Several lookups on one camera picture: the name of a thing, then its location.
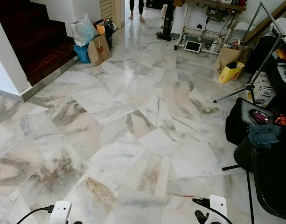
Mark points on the thin black stand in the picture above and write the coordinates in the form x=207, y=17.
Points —
x=231, y=166

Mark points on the black chair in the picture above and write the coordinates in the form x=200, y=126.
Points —
x=273, y=186

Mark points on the black backpack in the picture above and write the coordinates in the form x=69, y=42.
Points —
x=236, y=123

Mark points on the blue cloth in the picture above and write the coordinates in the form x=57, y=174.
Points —
x=265, y=135

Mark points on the small beige ball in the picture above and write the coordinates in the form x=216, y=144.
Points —
x=208, y=110

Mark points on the orange and black tool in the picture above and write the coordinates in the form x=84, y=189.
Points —
x=281, y=119

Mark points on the grey metal tripod stand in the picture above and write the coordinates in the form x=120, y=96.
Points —
x=250, y=87

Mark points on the white cardboard box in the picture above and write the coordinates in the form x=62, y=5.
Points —
x=264, y=89

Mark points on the yellow paper bag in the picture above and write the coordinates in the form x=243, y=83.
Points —
x=231, y=73

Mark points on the large brown paper bag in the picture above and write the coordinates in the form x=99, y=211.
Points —
x=226, y=56

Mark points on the white tablet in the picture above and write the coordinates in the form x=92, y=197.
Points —
x=192, y=46

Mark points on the black garment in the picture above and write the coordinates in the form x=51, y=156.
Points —
x=261, y=49

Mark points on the small brown paper bag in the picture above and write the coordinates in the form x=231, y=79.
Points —
x=99, y=50

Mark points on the black upright vacuum cleaner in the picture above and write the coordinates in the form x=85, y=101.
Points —
x=167, y=23

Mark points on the blue bag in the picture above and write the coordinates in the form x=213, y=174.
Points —
x=81, y=53

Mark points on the wooden handrail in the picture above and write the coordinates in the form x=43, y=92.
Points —
x=268, y=21

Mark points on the dark red stairs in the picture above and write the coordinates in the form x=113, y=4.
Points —
x=31, y=42

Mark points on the black bag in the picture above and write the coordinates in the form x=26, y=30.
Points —
x=110, y=30

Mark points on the sewing machine table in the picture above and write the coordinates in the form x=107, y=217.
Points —
x=217, y=4

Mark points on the orange packet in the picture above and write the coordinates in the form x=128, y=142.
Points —
x=100, y=29

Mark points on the barefoot person in black leggings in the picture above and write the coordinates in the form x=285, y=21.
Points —
x=141, y=7

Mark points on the white plastic bag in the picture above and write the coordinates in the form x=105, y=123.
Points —
x=83, y=31

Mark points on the wooden louvre door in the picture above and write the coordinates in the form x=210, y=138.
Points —
x=108, y=7

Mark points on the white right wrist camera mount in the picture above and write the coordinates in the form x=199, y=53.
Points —
x=218, y=205

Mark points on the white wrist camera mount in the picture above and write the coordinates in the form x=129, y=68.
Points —
x=218, y=205
x=60, y=213

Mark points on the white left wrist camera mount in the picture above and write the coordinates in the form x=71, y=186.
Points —
x=60, y=213

